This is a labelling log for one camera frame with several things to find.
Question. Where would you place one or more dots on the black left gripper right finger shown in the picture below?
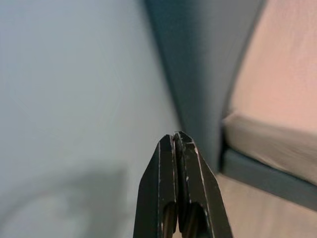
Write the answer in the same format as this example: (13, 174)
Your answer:
(198, 193)

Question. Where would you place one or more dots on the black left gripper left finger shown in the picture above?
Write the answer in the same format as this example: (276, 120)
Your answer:
(158, 186)

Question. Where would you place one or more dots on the beige sheeted mattress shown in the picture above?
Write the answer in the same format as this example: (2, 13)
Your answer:
(272, 138)

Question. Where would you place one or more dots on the teal padded headboard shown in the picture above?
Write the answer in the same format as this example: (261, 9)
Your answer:
(198, 62)

